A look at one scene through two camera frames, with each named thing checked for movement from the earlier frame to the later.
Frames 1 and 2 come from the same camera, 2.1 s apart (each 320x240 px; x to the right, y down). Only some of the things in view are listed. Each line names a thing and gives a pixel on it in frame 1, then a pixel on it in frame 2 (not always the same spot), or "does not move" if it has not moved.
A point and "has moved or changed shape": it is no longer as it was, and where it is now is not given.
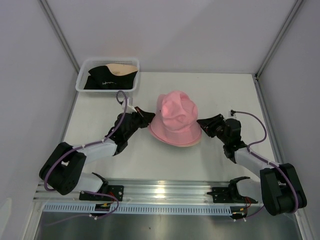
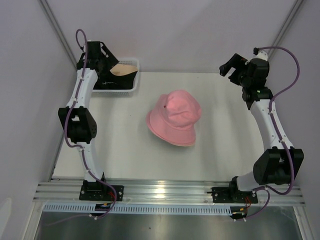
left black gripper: x=145 y=119 to x=110 y=60
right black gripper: x=209 y=123 to x=237 y=62
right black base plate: x=221 y=195 does not move
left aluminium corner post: x=45 y=7 does not move
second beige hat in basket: x=120 y=70 does not move
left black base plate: x=115 y=191 does not move
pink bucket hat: x=175 y=121 has moved or changed shape
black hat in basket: x=100 y=77 does not move
